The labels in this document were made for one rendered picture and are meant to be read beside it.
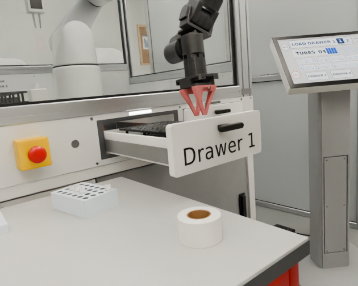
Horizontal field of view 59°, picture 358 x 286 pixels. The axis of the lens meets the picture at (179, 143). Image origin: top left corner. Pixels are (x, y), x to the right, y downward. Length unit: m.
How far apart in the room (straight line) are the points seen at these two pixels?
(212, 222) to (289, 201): 2.13
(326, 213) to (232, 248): 1.29
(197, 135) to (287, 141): 1.83
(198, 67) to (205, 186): 0.54
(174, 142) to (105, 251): 0.25
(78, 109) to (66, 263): 0.49
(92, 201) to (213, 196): 0.68
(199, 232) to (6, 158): 0.53
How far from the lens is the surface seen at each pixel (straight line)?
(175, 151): 0.64
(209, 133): 0.70
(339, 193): 1.75
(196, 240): 0.49
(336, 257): 1.88
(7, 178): 0.87
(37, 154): 0.80
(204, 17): 0.86
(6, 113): 0.85
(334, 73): 1.56
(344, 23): 2.29
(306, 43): 1.65
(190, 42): 0.82
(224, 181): 1.29
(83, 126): 0.91
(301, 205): 2.56
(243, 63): 1.32
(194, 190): 1.18
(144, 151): 0.76
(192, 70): 0.81
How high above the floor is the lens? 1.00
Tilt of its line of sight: 10 degrees down
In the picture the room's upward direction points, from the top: 5 degrees counter-clockwise
